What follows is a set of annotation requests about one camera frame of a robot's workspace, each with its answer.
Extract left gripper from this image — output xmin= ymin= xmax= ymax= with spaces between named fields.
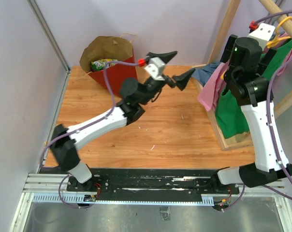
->
xmin=139 ymin=52 xmax=195 ymax=106

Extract pink shirt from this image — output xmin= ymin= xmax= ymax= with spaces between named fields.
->
xmin=198 ymin=33 xmax=289 ymax=111

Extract yellow clothes hanger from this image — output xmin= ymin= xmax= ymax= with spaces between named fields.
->
xmin=266 ymin=15 xmax=292 ymax=49

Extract red brown paper bag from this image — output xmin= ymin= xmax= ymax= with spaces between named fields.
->
xmin=80 ymin=36 xmax=137 ymax=97

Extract green tank top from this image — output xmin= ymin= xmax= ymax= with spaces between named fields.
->
xmin=215 ymin=39 xmax=292 ymax=139

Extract green Fox's candy packet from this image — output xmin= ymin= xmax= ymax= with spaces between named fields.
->
xmin=90 ymin=59 xmax=110 ymax=72

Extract teal candy packet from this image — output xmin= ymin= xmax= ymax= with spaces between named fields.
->
xmin=104 ymin=59 xmax=118 ymax=65

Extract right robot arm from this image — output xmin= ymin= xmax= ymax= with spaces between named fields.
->
xmin=210 ymin=35 xmax=292 ymax=193

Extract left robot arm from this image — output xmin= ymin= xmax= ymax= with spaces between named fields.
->
xmin=46 ymin=51 xmax=195 ymax=191

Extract blue grey shirt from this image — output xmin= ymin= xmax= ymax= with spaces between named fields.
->
xmin=192 ymin=61 xmax=220 ymax=86

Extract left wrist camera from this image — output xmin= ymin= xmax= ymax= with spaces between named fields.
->
xmin=144 ymin=57 xmax=165 ymax=81

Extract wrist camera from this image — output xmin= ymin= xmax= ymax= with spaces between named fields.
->
xmin=247 ymin=23 xmax=276 ymax=48
xmin=144 ymin=57 xmax=165 ymax=81

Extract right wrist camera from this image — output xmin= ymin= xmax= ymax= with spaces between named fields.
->
xmin=247 ymin=23 xmax=276 ymax=48

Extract wooden clothes rack frame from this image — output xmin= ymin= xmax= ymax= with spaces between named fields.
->
xmin=191 ymin=0 xmax=292 ymax=152

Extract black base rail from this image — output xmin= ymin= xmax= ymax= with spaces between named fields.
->
xmin=66 ymin=168 xmax=241 ymax=203

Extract aluminium corner post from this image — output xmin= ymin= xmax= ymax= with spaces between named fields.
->
xmin=27 ymin=0 xmax=71 ymax=73

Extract white cable duct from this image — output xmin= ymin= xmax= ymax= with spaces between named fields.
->
xmin=32 ymin=193 xmax=214 ymax=206

